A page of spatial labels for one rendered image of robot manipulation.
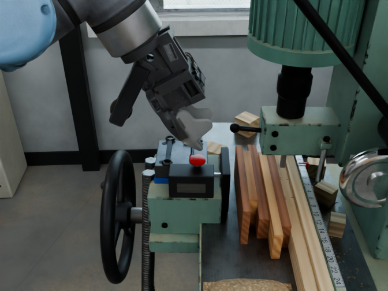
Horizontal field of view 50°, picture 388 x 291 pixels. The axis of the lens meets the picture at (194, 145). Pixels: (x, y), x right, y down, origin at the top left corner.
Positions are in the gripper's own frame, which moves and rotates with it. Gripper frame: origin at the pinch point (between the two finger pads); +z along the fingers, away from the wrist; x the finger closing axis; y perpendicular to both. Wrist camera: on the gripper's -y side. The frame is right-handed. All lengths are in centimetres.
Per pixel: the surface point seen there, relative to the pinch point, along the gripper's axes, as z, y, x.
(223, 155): 7.6, 2.0, 5.0
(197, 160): 2.6, -0.7, -0.9
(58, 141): 38, -113, 136
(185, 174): 2.9, -3.3, -2.9
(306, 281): 18.2, 9.4, -19.4
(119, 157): 0.9, -18.5, 10.0
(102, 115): 37, -83, 137
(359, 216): 37.4, 19.5, 6.9
